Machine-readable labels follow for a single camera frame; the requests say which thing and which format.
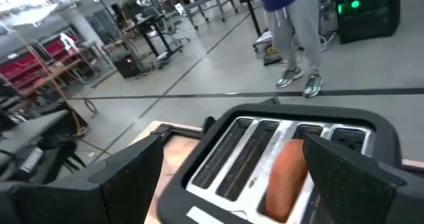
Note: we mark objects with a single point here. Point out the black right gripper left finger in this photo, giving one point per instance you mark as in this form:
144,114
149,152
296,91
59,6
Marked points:
126,191

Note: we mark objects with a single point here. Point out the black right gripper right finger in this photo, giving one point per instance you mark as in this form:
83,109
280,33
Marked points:
351,191

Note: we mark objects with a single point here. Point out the brown toast slice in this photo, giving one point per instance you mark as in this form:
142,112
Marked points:
285,181

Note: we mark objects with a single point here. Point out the black four-slot toaster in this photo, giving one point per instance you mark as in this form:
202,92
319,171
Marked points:
298,113

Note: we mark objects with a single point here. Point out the person's shoe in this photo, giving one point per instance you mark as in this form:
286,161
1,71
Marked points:
313,86
289,76

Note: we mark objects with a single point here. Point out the small black computer red light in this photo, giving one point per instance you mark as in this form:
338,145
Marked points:
127,66

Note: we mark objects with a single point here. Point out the yellow black floor tool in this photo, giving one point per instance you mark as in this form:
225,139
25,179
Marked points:
272,55

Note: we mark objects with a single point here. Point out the black desk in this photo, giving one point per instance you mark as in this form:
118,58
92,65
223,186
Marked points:
155,35

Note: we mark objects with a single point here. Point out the red shelf rack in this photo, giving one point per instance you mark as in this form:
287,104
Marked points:
20,68

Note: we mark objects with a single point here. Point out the black computer with green light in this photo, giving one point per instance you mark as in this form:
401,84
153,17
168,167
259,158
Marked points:
367,22

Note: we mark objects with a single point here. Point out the person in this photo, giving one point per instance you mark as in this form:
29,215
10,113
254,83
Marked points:
304,25

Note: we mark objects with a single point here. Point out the white round pillar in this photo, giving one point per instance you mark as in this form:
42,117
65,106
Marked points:
79,25

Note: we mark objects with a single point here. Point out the black table stand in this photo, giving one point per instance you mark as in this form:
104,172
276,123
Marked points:
255,18

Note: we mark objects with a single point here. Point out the grey wheeled cart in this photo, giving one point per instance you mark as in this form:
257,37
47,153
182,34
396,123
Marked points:
198,2

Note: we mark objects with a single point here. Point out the black aluminium table frame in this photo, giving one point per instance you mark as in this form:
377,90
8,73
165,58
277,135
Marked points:
179,131

